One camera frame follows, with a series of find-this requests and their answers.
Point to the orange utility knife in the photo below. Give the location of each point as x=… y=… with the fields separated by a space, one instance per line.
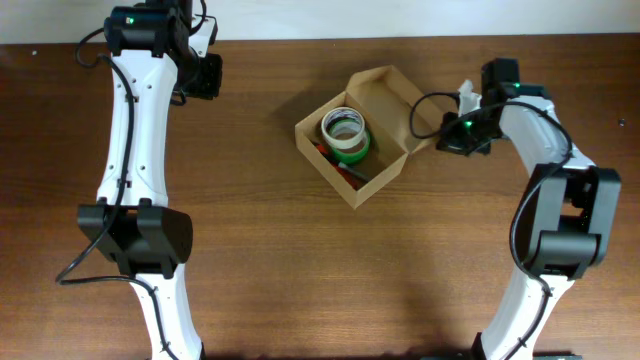
x=350 y=179

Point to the green tape roll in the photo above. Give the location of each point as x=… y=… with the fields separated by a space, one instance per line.
x=357 y=152

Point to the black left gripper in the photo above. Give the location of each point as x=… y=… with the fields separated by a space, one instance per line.
x=212 y=83

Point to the beige masking tape roll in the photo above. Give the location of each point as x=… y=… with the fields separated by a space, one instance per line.
x=337 y=114

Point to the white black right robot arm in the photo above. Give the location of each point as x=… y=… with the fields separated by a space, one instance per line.
x=564 y=219

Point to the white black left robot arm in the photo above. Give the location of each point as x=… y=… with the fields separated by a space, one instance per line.
x=158 y=52

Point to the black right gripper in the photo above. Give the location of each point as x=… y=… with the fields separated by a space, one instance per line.
x=448 y=139

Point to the black white marker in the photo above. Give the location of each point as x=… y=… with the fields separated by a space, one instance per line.
x=353 y=172

